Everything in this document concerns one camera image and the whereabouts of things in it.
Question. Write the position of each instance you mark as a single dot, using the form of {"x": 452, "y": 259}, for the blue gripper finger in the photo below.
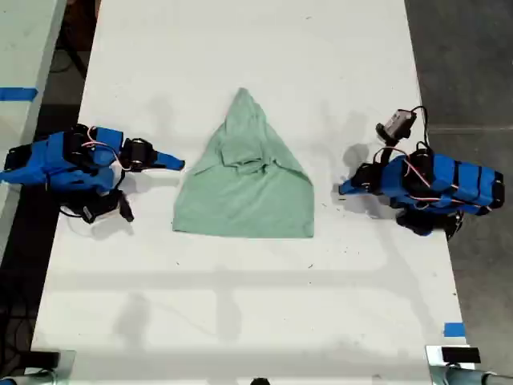
{"x": 360, "y": 193}
{"x": 166, "y": 158}
{"x": 356, "y": 187}
{"x": 166, "y": 165}

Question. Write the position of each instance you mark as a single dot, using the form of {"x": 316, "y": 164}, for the pale green T-shirt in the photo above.
{"x": 244, "y": 192}

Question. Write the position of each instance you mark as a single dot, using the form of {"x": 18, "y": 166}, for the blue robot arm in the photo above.
{"x": 52, "y": 160}
{"x": 461, "y": 180}

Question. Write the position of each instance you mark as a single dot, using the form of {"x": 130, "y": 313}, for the long blue tape strip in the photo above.
{"x": 18, "y": 94}

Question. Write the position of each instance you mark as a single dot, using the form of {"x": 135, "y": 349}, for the white side table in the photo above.
{"x": 24, "y": 48}

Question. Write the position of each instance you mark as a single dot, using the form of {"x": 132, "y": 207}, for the short blue tape strip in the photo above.
{"x": 454, "y": 329}

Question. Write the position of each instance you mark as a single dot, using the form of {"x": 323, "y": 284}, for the small black box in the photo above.
{"x": 461, "y": 355}
{"x": 45, "y": 358}

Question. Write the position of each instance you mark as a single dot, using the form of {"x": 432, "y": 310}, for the grey pipe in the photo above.
{"x": 465, "y": 377}
{"x": 24, "y": 379}

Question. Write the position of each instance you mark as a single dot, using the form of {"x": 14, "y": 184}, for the small black round object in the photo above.
{"x": 259, "y": 382}

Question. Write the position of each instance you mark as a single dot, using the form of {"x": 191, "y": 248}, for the black camera stalk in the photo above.
{"x": 119, "y": 180}
{"x": 386, "y": 150}

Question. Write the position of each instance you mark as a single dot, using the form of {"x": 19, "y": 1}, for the black and grey camera box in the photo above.
{"x": 398, "y": 122}

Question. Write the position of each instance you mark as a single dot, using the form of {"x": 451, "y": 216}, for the silver metal bracket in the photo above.
{"x": 66, "y": 363}
{"x": 433, "y": 355}

